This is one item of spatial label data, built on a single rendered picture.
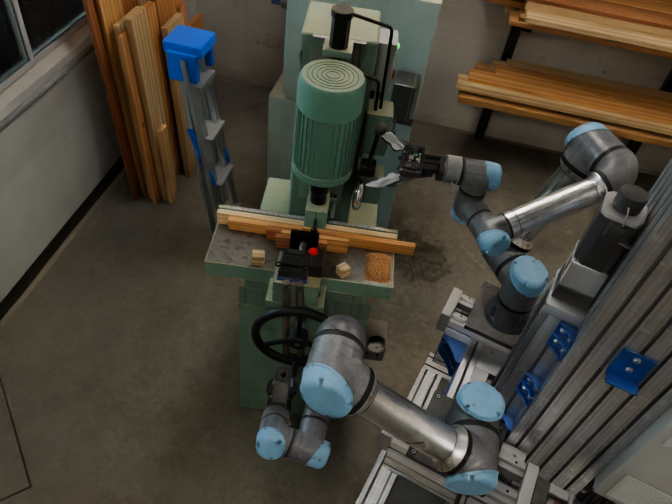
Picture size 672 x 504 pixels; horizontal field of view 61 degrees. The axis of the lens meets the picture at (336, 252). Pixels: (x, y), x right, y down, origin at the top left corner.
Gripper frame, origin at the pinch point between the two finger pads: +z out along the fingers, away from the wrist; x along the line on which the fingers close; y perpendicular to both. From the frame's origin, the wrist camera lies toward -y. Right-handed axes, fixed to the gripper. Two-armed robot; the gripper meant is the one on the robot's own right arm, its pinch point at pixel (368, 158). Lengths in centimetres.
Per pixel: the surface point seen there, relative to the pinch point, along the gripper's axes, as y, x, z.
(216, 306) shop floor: -129, 54, 56
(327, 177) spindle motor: -7.0, 5.7, 10.3
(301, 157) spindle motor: -5.4, 1.6, 18.3
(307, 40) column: -3.7, -31.1, 21.9
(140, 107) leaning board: -127, -37, 109
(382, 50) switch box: -12.6, -35.7, 0.3
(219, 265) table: -28, 35, 40
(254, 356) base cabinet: -65, 66, 28
